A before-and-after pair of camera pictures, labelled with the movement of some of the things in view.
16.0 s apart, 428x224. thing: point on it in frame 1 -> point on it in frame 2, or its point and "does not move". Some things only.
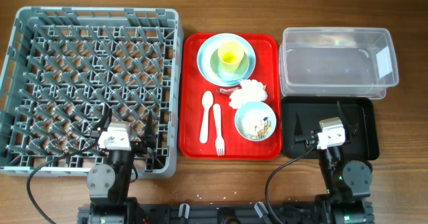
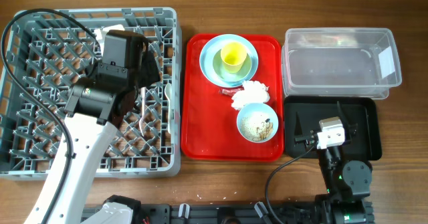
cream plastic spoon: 207,101 -> 168,92
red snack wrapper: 228,90 does not move
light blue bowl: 255,121 does not move
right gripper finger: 297,130 does not move
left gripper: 140,147 -> 148,73
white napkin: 251,91 does not move
